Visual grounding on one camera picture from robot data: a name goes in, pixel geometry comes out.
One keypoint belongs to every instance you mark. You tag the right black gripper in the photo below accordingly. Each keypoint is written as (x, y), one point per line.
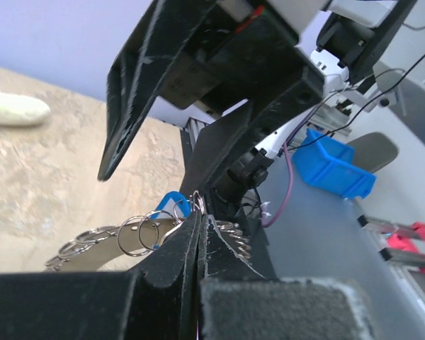
(223, 63)

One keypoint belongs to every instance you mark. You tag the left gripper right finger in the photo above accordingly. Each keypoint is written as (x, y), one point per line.
(237, 302)

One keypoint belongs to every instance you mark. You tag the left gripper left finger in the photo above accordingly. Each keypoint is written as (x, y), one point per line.
(152, 297)

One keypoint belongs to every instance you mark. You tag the metal disc with keyrings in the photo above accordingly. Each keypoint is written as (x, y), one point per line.
(136, 237)

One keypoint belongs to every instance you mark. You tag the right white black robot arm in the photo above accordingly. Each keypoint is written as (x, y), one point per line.
(357, 33)

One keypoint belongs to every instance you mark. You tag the blue plastic bin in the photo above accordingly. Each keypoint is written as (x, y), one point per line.
(326, 163)

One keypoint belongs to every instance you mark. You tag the white toy vegetable green leaves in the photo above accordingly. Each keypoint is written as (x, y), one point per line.
(22, 111)

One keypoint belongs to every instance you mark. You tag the red clamp tool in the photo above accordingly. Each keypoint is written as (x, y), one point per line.
(406, 245)

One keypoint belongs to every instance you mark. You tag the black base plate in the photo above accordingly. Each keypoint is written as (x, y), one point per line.
(236, 247)

